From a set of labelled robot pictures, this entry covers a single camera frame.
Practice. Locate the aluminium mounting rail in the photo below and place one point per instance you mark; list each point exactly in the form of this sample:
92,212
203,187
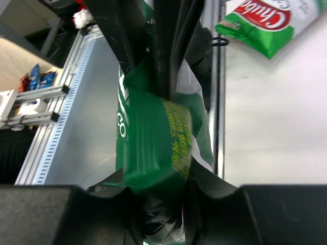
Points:
33,123

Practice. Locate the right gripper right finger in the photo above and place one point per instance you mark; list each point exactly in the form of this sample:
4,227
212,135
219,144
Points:
215,212

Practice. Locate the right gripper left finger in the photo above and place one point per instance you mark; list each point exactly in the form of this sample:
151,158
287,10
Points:
68,214

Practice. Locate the dark green Real chips bag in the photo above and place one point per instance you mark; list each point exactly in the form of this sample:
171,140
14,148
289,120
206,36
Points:
156,142

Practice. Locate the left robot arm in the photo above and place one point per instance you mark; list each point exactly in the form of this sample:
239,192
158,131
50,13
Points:
198,57

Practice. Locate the green Chuba bag left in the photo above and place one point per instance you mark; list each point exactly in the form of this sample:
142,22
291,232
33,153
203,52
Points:
267,26

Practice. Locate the snack packs in background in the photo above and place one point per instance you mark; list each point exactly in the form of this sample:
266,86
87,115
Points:
36,79

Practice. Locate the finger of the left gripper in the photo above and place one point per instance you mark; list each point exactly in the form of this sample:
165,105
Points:
175,24
123,25

